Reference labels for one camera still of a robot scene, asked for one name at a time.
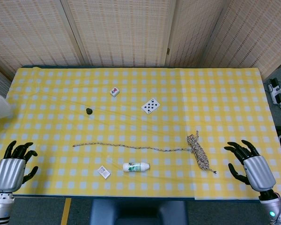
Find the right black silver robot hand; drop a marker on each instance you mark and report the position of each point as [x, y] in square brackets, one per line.
[260, 171]

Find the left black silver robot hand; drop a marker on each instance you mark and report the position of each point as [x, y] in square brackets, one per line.
[8, 173]

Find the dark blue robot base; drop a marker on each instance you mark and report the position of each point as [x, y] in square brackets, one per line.
[138, 213]

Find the white cloth piece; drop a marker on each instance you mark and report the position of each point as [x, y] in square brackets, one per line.
[0, 106]

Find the yellow white checkered tablecloth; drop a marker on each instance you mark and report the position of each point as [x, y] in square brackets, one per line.
[140, 126]

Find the yellow floor tape strip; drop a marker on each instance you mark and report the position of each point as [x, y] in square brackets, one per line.
[66, 211]

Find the white power strip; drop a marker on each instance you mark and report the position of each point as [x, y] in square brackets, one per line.
[276, 93]

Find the small white pink box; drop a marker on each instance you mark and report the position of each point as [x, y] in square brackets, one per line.
[104, 172]

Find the small black knob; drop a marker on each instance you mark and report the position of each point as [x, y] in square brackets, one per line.
[89, 111]

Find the white bottle with green label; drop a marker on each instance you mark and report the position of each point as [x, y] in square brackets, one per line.
[135, 167]

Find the spades playing card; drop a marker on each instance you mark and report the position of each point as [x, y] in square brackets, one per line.
[150, 106]

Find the white mahjong tile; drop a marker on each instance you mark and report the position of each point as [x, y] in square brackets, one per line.
[114, 92]

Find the brass screen hinge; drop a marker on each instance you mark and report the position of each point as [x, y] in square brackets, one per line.
[168, 51]

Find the woven bamboo folding screen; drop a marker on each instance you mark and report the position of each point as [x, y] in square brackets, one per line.
[121, 32]

